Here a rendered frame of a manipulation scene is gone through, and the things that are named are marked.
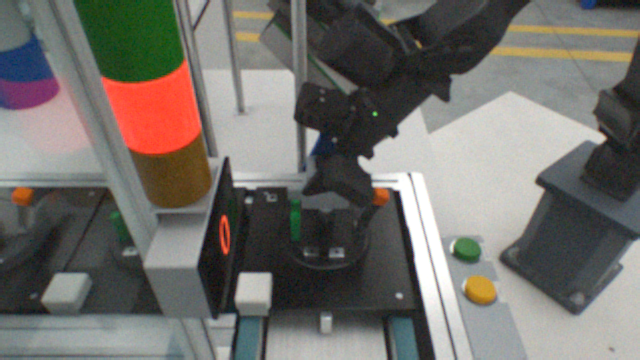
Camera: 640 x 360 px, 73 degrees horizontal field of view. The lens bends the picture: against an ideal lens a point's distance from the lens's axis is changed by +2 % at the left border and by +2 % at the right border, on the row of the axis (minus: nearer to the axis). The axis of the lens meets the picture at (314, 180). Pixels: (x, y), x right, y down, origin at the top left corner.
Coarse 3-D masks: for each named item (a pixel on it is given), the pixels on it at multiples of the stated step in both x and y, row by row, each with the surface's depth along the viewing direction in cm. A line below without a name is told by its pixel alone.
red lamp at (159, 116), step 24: (120, 96) 25; (144, 96) 25; (168, 96) 25; (192, 96) 27; (120, 120) 26; (144, 120) 26; (168, 120) 26; (192, 120) 28; (144, 144) 27; (168, 144) 27
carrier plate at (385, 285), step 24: (264, 192) 74; (264, 216) 70; (384, 216) 70; (264, 240) 66; (384, 240) 66; (264, 264) 63; (288, 264) 63; (384, 264) 63; (288, 288) 60; (312, 288) 60; (336, 288) 60; (360, 288) 60; (384, 288) 60; (408, 288) 60; (288, 312) 58; (312, 312) 58; (336, 312) 58; (360, 312) 58; (384, 312) 58; (408, 312) 58
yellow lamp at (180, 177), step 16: (192, 144) 28; (144, 160) 28; (160, 160) 28; (176, 160) 28; (192, 160) 29; (208, 160) 32; (144, 176) 29; (160, 176) 29; (176, 176) 29; (192, 176) 30; (208, 176) 32; (160, 192) 30; (176, 192) 30; (192, 192) 30
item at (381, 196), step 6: (378, 192) 59; (384, 192) 59; (378, 198) 59; (384, 198) 59; (372, 204) 60; (378, 204) 60; (384, 204) 60; (366, 210) 62; (372, 210) 61; (366, 216) 62; (372, 216) 62; (360, 222) 63; (366, 222) 63; (360, 228) 63
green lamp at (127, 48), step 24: (96, 0) 21; (120, 0) 21; (144, 0) 22; (168, 0) 23; (96, 24) 22; (120, 24) 22; (144, 24) 22; (168, 24) 23; (96, 48) 23; (120, 48) 23; (144, 48) 23; (168, 48) 24; (120, 72) 24; (144, 72) 24; (168, 72) 25
